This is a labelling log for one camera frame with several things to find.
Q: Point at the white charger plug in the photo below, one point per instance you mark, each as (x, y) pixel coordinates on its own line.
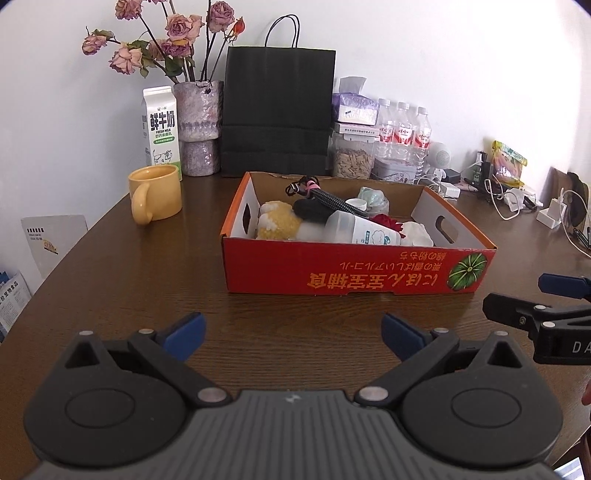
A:
(449, 190)

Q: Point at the small white bottle cap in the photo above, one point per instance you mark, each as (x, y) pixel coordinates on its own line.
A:
(355, 204)

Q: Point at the black paper bag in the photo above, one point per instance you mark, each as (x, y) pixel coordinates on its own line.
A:
(279, 106)

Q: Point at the purple tissue pack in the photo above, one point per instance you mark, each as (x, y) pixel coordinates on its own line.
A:
(354, 108)

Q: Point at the dried pink roses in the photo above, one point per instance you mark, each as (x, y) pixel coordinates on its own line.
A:
(178, 32)

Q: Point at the red cardboard box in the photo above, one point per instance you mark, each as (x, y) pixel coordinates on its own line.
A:
(323, 270)

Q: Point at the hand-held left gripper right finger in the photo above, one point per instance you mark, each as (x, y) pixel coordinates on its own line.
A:
(401, 337)

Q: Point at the white charging dock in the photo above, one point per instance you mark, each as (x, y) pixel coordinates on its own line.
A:
(550, 217)

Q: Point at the black power adapter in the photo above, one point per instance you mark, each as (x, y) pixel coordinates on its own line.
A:
(452, 175)

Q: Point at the blue white packet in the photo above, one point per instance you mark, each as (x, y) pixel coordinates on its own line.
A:
(13, 304)

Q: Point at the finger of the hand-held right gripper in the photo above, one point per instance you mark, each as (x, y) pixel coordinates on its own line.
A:
(558, 284)
(508, 310)

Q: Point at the white round speaker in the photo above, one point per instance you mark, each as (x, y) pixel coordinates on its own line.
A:
(439, 154)

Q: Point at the white green milk carton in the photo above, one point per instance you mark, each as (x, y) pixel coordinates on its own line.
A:
(162, 134)

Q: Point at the translucent wipes container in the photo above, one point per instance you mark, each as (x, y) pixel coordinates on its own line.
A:
(364, 230)

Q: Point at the red artificial rose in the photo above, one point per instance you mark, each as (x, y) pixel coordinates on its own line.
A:
(383, 220)

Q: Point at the small dark bottle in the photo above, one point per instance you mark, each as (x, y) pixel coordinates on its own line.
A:
(479, 170)

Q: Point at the purple vase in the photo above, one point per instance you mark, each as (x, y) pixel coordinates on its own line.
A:
(198, 129)

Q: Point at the yellow snack packet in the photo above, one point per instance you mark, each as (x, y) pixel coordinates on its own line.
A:
(508, 164)

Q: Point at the grey tin box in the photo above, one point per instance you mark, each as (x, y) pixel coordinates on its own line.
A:
(395, 171)

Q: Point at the dark blue zip pouch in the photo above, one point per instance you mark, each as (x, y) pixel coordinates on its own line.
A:
(314, 210)

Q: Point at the yellow mug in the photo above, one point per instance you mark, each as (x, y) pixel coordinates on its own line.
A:
(159, 194)

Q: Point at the clear jar of seeds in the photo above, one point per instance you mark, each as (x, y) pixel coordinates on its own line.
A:
(352, 159)

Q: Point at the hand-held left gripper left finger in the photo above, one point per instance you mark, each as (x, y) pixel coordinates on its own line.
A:
(184, 334)

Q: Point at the yellow white plush sheep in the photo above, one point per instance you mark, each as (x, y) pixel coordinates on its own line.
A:
(281, 224)

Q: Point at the iridescent bag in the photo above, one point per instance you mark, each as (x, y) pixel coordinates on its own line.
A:
(375, 197)

